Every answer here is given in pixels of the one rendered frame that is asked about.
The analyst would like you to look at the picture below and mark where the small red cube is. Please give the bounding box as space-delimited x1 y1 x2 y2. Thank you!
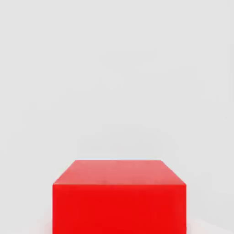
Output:
52 160 187 234

